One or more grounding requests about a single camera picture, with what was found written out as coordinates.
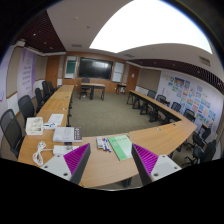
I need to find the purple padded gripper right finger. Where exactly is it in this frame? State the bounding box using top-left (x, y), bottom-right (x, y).
top-left (131, 144), bottom-right (181, 185)

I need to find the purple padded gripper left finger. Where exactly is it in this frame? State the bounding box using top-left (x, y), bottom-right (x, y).
top-left (42, 143), bottom-right (91, 184)

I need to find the black charger plug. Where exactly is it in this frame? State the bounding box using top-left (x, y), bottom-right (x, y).
top-left (64, 142), bottom-right (72, 150)

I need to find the white book with dark band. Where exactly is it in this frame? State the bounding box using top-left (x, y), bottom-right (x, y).
top-left (53, 127), bottom-right (82, 142)

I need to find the white whiteboard eraser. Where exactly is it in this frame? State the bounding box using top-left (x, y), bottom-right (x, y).
top-left (96, 136), bottom-right (104, 149)

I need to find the red marker pen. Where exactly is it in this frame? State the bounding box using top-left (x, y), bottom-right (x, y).
top-left (102, 138), bottom-right (107, 151)

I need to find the green booklet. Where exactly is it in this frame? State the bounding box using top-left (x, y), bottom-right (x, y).
top-left (108, 135), bottom-right (132, 161)

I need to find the blue marker pen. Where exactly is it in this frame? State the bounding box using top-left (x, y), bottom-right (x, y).
top-left (105, 138), bottom-right (111, 152)

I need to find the white paper sheet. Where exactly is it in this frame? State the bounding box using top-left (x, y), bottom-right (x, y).
top-left (48, 114), bottom-right (64, 126)

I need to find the black office chair right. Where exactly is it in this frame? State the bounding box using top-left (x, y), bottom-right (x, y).
top-left (187, 140), bottom-right (216, 165)

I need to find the white cardboard box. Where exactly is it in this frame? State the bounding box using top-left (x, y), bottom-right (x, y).
top-left (25, 117), bottom-right (43, 135)

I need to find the black mesh office chair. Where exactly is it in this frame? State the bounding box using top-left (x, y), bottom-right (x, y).
top-left (0, 109), bottom-right (24, 158)

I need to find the small wooden desk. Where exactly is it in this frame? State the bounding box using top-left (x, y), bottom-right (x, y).
top-left (86, 83), bottom-right (105, 99)

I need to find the black office chair at desk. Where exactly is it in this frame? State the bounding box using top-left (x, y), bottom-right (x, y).
top-left (79, 78), bottom-right (91, 99)

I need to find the whiteboard right of screen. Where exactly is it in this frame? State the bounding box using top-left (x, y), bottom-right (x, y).
top-left (112, 62), bottom-right (124, 82)

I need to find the white coiled cable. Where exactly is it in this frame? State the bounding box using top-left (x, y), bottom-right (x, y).
top-left (31, 140), bottom-right (54, 167)

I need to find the colourful wall poster display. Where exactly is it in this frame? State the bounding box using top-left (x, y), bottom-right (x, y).
top-left (158, 72), bottom-right (217, 131)

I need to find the large black wall screen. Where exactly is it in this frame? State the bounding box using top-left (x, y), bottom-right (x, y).
top-left (78, 57), bottom-right (113, 80)

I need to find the purple wall banner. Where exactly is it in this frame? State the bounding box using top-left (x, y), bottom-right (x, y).
top-left (17, 49), bottom-right (36, 98)

